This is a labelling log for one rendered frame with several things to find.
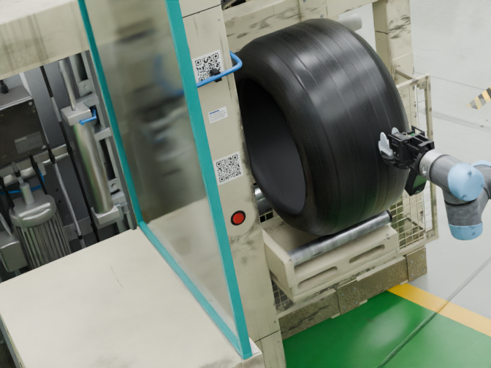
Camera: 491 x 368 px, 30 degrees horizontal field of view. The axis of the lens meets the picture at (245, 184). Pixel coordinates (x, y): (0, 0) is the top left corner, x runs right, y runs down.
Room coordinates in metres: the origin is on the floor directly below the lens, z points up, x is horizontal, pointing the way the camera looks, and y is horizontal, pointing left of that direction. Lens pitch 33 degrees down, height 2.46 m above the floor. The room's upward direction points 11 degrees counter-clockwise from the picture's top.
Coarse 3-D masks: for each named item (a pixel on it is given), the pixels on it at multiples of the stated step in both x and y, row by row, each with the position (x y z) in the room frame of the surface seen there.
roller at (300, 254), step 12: (384, 216) 2.11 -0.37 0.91; (348, 228) 2.08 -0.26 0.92; (360, 228) 2.08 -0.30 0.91; (372, 228) 2.09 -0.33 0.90; (312, 240) 2.06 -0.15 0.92; (324, 240) 2.05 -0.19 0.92; (336, 240) 2.05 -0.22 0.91; (348, 240) 2.06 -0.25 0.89; (288, 252) 2.02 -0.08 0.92; (300, 252) 2.02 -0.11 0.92; (312, 252) 2.02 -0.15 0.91; (324, 252) 2.04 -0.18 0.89
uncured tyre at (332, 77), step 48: (288, 48) 2.15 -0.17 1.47; (336, 48) 2.13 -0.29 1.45; (240, 96) 2.35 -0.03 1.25; (288, 96) 2.04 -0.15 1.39; (336, 96) 2.01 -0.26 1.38; (384, 96) 2.03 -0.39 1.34; (288, 144) 2.43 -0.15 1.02; (336, 144) 1.94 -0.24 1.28; (288, 192) 2.30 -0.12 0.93; (336, 192) 1.92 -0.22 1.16; (384, 192) 1.98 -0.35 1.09
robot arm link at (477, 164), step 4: (472, 164) 1.83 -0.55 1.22; (476, 164) 1.81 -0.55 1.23; (480, 164) 1.81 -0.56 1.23; (484, 164) 1.81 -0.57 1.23; (488, 164) 1.81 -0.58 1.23; (476, 168) 1.80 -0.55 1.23; (480, 168) 1.80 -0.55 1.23; (484, 168) 1.79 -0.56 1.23; (488, 168) 1.79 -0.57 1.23; (484, 172) 1.77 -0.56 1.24; (488, 172) 1.77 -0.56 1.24; (484, 176) 1.76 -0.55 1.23; (488, 176) 1.76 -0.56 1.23; (484, 180) 1.75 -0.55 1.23; (488, 180) 1.75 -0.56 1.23; (484, 184) 1.74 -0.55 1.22; (488, 184) 1.74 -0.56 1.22; (484, 188) 1.73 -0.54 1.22; (488, 188) 1.74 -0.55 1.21; (488, 192) 1.73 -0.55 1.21; (488, 196) 1.73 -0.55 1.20
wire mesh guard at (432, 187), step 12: (408, 84) 2.72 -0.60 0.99; (432, 120) 2.75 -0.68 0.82; (432, 132) 2.75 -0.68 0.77; (432, 192) 2.74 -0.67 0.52; (432, 204) 2.75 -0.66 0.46; (408, 216) 2.71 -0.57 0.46; (432, 216) 2.75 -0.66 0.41; (420, 240) 2.73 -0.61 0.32; (432, 240) 2.74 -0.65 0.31; (408, 252) 2.70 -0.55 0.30; (324, 288) 2.56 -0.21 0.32; (288, 300) 2.51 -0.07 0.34; (300, 300) 2.53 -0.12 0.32
